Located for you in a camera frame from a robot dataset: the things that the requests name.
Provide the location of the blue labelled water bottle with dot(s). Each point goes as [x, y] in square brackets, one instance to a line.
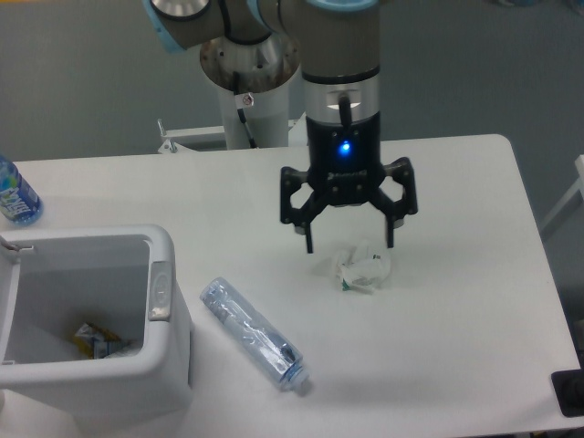
[20, 203]

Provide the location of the white frame at right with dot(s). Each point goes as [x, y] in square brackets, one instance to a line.
[565, 206]

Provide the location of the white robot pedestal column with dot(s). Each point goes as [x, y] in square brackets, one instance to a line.
[252, 84]

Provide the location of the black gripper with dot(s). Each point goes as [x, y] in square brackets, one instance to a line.
[343, 155]

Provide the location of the black clamp at table edge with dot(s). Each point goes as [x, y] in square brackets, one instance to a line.
[568, 386]

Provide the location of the white paper trash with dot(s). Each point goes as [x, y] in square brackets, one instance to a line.
[360, 268]

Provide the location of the yellow snack wrapper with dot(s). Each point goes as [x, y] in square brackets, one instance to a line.
[96, 342]

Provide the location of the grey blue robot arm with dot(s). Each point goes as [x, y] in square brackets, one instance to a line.
[339, 60]

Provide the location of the crushed clear plastic bottle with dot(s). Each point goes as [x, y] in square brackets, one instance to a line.
[277, 358]

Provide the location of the white plastic trash can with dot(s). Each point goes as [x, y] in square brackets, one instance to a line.
[121, 278]

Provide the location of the white pedestal base frame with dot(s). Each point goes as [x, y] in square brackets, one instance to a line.
[213, 138]

